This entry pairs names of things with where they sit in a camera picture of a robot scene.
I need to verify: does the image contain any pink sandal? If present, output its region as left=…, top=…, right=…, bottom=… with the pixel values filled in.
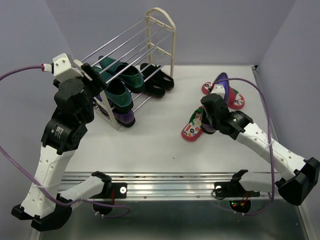
left=181, top=106, right=204, bottom=142
left=201, top=81, right=246, bottom=110

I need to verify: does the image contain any purple loafer one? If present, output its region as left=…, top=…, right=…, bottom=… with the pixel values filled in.
left=201, top=72, right=230, bottom=135
left=97, top=95, right=136, bottom=128

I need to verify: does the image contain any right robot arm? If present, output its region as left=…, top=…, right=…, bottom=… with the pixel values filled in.
left=200, top=93, right=320, bottom=206

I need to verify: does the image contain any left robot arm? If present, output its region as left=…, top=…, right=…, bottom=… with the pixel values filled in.
left=11, top=63, right=112, bottom=232

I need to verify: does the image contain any cream metal shoe rack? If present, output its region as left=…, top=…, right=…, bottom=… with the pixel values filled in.
left=81, top=7, right=177, bottom=130

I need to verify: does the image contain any green loafer front one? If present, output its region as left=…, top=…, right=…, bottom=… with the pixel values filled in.
left=104, top=76, right=134, bottom=113

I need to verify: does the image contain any green loafer one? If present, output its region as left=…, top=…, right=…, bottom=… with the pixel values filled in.
left=104, top=76, right=134, bottom=113
left=99, top=57, right=145, bottom=94

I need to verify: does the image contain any green loafer rear one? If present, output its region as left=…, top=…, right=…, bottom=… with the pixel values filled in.
left=99, top=57, right=145, bottom=94

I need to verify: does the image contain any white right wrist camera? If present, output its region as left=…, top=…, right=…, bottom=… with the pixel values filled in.
left=211, top=84, right=226, bottom=98

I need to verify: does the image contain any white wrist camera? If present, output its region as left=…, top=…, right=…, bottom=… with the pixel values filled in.
left=52, top=53, right=84, bottom=83
left=211, top=84, right=226, bottom=98

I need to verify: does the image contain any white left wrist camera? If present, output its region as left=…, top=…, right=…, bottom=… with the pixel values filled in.
left=52, top=53, right=84, bottom=83

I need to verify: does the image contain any aluminium mounting rail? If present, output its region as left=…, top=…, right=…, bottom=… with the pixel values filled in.
left=37, top=172, right=306, bottom=201

